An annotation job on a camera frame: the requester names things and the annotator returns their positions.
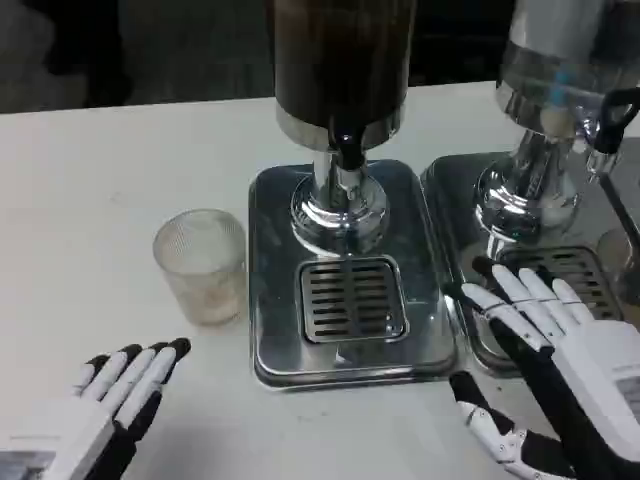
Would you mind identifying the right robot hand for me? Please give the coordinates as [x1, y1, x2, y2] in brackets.
[448, 256, 640, 480]

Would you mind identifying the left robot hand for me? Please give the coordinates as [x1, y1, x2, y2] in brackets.
[0, 337, 193, 480]

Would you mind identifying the clear ribbed glass cup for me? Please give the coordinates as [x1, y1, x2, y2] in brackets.
[152, 208, 247, 329]

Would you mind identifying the slotted steel drip grid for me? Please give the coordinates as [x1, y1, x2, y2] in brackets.
[494, 245, 624, 324]
[298, 255, 411, 345]

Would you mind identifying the steel drip tray base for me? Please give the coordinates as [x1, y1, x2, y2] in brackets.
[419, 152, 640, 374]
[248, 160, 459, 393]

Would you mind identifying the clear tank drink dispenser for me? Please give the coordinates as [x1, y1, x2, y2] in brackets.
[472, 0, 640, 261]

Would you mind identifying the dark tank drink dispenser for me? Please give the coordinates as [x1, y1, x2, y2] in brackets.
[264, 0, 419, 259]

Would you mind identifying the black loop-handle dispenser tap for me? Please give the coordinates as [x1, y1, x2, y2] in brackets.
[587, 87, 640, 184]

